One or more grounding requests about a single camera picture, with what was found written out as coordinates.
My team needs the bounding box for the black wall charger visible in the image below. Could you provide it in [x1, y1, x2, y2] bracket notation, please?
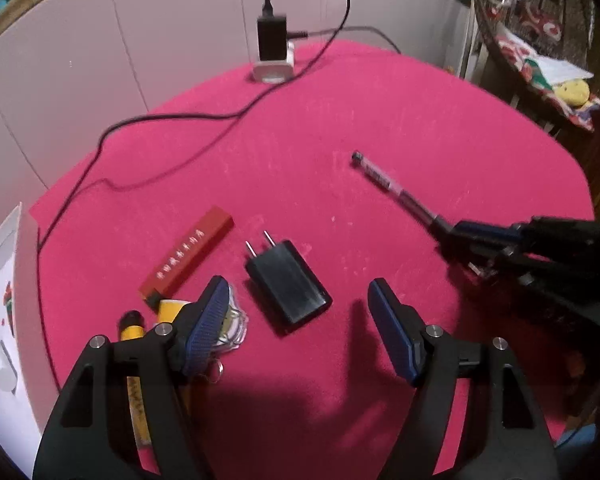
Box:
[243, 230, 332, 337]

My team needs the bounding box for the yellow lighter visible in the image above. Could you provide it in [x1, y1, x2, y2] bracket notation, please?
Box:
[158, 298, 193, 323]
[117, 310, 153, 453]

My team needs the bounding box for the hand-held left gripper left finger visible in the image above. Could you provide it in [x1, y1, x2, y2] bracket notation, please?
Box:
[32, 275, 231, 480]

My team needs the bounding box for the red white patterned pillow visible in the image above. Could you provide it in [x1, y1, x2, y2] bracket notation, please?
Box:
[522, 2, 565, 43]

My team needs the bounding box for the pink patterned tablecloth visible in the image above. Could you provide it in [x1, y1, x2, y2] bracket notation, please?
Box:
[29, 39, 597, 480]

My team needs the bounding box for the black long looped cable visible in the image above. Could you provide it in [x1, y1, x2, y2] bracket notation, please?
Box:
[35, 0, 352, 393]

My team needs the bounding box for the clear plastic keychain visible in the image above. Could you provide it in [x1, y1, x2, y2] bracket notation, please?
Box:
[207, 287, 251, 383]

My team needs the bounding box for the clear black gel pen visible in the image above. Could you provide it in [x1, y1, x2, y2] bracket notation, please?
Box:
[351, 150, 443, 233]

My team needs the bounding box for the black short plug cable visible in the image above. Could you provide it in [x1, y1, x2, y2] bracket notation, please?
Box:
[286, 25, 402, 56]

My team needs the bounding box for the yellow plush toy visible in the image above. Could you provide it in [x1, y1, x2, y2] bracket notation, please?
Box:
[551, 79, 592, 107]

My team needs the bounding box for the wicker hanging chair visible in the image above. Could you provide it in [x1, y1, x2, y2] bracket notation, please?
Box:
[472, 0, 600, 133]

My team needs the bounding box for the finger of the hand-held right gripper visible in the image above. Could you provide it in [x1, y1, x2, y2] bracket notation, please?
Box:
[440, 242, 600, 341]
[430, 215, 600, 261]

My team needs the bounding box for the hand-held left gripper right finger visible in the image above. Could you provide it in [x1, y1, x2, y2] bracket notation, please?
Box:
[367, 277, 561, 480]

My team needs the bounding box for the patterned seat cushion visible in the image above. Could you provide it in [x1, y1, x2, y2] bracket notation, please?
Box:
[495, 27, 600, 133]

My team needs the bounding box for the red rectangular lighter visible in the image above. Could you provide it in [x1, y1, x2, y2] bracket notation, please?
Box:
[138, 206, 235, 312]

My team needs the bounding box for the black plugged power adapter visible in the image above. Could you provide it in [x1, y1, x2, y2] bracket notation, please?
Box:
[256, 14, 289, 63]

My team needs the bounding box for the white paper sheet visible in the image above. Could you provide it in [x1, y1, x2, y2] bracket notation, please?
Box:
[532, 54, 595, 83]

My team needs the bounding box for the white cardboard box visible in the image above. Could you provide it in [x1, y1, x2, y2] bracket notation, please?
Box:
[0, 202, 63, 478]

